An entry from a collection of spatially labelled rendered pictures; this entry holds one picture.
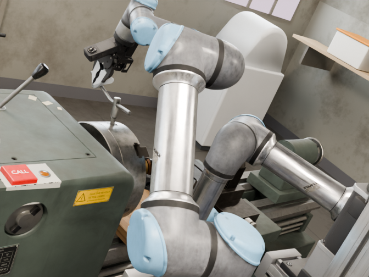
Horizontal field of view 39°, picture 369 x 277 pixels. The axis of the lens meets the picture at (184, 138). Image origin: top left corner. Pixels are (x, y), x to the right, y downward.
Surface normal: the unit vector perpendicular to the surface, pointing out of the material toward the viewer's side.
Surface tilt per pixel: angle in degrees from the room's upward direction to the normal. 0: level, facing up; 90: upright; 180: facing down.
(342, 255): 90
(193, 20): 90
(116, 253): 26
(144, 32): 102
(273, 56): 90
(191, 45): 42
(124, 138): 18
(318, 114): 90
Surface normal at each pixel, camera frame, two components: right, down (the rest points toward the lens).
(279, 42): 0.51, 0.52
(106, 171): 0.37, -0.85
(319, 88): -0.77, -0.06
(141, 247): -0.90, -0.09
